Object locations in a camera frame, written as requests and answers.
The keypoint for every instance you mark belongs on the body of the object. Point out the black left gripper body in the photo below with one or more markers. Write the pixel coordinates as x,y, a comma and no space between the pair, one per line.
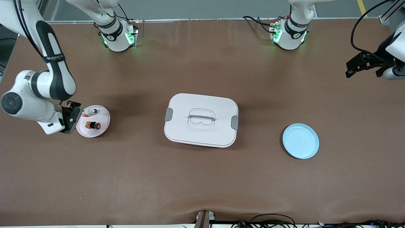
376,60

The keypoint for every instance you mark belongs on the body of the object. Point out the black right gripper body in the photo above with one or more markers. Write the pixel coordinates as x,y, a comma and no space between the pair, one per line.
69,114

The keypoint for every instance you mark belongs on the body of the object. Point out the orange and black push-button switch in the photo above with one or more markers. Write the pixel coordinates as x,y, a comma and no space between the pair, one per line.
93,125

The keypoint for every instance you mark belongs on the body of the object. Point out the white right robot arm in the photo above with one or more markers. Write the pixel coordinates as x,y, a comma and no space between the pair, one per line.
31,91

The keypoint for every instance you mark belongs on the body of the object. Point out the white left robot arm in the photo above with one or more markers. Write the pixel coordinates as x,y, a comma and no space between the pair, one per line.
292,31

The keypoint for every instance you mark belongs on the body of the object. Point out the pink round plate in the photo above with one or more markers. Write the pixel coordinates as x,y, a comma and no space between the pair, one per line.
95,133

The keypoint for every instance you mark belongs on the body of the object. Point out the light blue round plate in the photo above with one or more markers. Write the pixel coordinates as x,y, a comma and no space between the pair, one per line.
300,141

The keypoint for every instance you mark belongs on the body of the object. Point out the white lidded box grey latches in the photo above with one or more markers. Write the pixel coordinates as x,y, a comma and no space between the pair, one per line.
190,129

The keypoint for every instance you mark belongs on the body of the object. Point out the brown table cover sheet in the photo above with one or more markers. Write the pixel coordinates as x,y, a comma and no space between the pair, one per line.
202,177

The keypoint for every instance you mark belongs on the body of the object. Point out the silver and white switch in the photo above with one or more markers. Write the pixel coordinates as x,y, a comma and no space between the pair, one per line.
94,111

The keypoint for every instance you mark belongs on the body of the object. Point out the aluminium frame profile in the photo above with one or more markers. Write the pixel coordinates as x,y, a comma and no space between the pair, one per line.
387,14

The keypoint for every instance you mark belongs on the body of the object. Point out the metal table edge bracket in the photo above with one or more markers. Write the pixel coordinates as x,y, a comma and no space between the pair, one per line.
204,220

